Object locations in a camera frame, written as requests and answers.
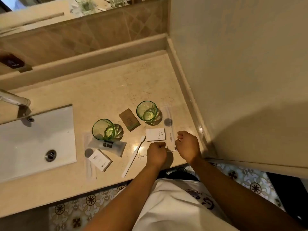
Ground clear wrapped toiletry sleeve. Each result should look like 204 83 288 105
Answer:
161 105 175 150
83 133 98 182

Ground person's left forearm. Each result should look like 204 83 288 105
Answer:
82 163 166 231

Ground brown cardboard soap box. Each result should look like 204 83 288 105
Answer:
119 108 141 132

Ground white box with black print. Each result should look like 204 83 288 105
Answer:
88 149 113 172

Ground chrome faucet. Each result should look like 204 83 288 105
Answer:
0 89 31 107

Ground black wall fixture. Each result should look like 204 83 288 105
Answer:
0 49 33 73

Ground clear plastic wrapper strip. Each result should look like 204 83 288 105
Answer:
137 148 179 158

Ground green drinking glass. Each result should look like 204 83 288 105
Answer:
92 118 124 141
136 101 163 126

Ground white shirt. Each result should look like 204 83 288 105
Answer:
115 178 239 231

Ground person's left hand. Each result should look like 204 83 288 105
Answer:
146 141 168 167

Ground person's right forearm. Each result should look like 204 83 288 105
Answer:
189 156 304 231

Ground small white flat box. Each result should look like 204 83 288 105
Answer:
145 128 166 142

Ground white sink basin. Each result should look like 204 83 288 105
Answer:
0 105 77 183

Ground wall mirror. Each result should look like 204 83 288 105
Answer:
0 0 160 38

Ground chrome sink drain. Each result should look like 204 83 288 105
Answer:
45 150 57 163

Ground grey sachet packet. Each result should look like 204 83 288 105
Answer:
87 137 127 158

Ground person's right hand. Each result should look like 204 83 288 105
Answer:
174 130 202 164

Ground white toothbrush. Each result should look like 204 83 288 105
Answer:
121 135 146 178

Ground dark trousers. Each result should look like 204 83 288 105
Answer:
158 167 201 183

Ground black bin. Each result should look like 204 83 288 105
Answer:
266 172 308 225

